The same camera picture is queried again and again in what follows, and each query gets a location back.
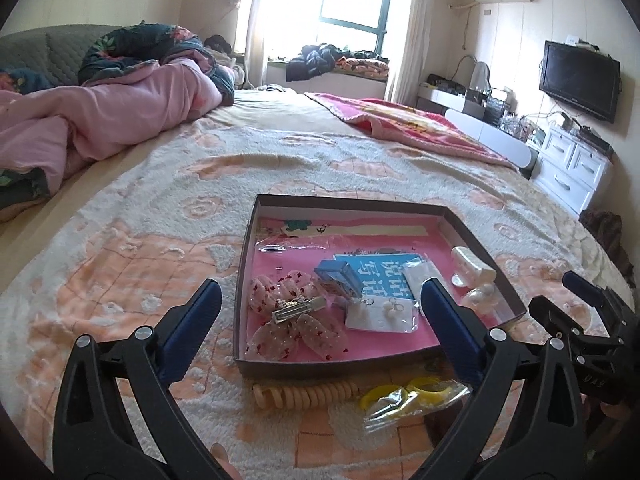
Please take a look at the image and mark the pink quilt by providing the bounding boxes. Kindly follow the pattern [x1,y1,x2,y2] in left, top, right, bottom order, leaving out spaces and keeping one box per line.
[0,56,222,197]

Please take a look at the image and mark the pink printed blanket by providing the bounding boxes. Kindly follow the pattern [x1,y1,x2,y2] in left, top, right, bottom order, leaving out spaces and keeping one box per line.
[304,91,522,169]

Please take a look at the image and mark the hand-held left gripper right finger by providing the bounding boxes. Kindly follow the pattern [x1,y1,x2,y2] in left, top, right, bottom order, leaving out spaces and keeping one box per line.
[420,278,587,480]

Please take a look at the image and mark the black wall television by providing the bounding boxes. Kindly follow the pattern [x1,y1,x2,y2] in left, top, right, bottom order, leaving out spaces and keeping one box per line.
[538,40,622,124]

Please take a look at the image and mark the small blue box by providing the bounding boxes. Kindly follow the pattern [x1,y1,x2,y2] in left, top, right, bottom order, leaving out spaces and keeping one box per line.
[313,259,363,299]

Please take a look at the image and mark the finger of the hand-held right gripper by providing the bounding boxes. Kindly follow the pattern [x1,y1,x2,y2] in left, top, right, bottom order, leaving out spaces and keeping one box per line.
[561,270,627,323]
[528,296,586,346]

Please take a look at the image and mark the cream spiral hair tie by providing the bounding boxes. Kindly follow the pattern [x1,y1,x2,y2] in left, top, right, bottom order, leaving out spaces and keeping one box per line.
[251,379,361,411]

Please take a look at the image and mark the dark floral quilt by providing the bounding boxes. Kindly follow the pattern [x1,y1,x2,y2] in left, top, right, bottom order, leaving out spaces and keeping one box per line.
[76,21,237,107]

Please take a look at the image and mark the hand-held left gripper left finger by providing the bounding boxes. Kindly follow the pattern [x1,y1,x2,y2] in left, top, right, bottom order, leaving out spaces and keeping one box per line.
[52,278,223,480]

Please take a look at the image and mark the green padded headboard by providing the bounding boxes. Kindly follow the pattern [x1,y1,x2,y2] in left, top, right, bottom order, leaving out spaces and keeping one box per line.
[0,24,102,97]

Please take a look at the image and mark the dark shallow box pink lining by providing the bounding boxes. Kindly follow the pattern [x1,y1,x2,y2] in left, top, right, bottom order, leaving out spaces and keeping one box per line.
[233,193,528,379]

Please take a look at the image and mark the small white clear bag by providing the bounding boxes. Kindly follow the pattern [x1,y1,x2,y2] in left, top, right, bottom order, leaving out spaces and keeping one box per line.
[401,259,444,292]

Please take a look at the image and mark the brown furry cloth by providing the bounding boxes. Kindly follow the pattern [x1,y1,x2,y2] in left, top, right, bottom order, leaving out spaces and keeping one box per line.
[579,207,637,287]

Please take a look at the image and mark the dark jacket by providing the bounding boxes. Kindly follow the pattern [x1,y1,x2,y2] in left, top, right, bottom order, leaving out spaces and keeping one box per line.
[285,43,347,83]

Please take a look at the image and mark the dotted sheer bow hair clip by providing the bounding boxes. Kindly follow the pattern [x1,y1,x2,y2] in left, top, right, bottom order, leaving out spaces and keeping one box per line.
[246,269,352,362]

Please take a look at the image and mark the yellow bracelets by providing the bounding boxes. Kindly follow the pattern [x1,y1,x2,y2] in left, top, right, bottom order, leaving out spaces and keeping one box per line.
[359,375,474,434]

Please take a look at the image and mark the black set-top box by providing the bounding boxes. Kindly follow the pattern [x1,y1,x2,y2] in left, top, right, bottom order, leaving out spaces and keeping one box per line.
[574,127,614,157]

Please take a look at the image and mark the white and grey desk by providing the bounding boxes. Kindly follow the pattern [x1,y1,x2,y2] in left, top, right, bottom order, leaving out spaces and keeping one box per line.
[416,82,539,172]

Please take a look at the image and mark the clear bag of hairpins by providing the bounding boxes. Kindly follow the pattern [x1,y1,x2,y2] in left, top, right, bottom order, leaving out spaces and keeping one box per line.
[256,239,322,259]

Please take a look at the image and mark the sheer white curtain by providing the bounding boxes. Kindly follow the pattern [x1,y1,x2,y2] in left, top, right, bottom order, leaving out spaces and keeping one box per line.
[384,0,442,107]
[234,0,274,89]

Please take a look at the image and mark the blue printed card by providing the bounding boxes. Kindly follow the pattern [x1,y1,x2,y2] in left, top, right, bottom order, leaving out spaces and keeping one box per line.
[331,251,427,304]

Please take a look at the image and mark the person's left hand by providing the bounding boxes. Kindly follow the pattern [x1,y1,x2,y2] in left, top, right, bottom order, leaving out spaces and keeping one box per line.
[209,441,242,480]

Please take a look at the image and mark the red floral blanket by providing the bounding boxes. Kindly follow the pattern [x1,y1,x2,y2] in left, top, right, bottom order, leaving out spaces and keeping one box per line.
[334,55,392,79]

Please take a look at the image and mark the white drawer cabinet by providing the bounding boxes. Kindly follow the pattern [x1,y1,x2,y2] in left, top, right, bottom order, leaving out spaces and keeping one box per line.
[529,124,614,217]

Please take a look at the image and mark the person's right hand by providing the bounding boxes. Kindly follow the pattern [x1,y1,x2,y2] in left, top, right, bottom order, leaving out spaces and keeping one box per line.
[600,401,640,429]

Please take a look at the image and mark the pearl earrings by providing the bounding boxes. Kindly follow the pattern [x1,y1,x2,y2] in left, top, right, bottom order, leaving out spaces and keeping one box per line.
[461,283,497,312]

